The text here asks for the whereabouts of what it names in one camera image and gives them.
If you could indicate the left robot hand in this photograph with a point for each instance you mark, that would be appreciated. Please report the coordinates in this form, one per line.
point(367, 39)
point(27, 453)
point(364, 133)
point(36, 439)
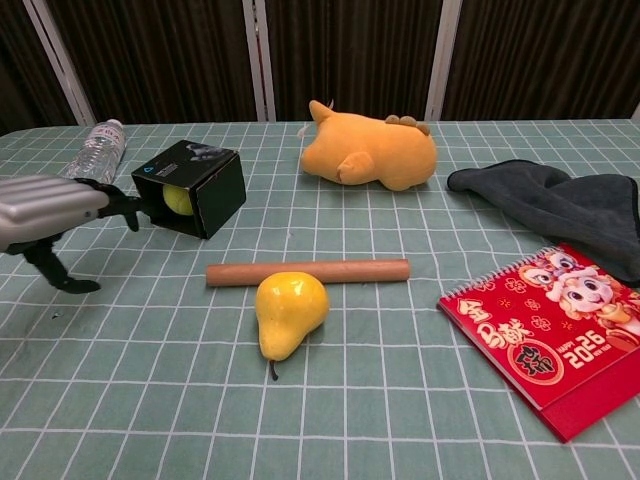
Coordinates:
point(50, 210)

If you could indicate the yellow tennis ball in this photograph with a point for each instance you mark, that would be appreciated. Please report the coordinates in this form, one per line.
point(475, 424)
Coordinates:
point(176, 199)

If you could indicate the black cardboard box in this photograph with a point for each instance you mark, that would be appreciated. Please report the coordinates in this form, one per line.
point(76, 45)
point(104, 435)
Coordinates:
point(200, 190)

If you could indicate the clear plastic water bottle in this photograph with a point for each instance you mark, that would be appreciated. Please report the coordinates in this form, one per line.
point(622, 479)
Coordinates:
point(97, 152)

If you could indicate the yellow pear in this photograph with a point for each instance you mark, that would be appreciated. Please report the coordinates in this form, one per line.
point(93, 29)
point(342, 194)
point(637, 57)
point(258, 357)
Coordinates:
point(285, 315)

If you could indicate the wooden rolling pin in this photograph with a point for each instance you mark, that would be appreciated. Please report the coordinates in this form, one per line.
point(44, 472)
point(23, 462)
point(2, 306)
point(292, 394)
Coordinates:
point(350, 270)

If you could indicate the green checked tablecloth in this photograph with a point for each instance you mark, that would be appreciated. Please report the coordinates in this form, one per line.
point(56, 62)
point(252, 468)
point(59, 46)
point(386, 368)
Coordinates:
point(320, 390)

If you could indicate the orange plush toy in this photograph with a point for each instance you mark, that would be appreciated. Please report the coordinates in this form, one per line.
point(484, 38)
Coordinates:
point(370, 150)

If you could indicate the dark grey cloth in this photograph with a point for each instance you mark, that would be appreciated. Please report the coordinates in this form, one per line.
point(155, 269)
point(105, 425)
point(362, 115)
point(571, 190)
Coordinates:
point(560, 205)

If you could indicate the red 2026 desk calendar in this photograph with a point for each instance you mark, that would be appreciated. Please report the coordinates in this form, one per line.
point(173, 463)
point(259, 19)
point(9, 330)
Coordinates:
point(550, 340)

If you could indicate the white partition frame post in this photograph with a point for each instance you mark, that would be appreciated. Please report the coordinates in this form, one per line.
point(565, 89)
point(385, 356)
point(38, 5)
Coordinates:
point(60, 60)
point(260, 60)
point(440, 60)

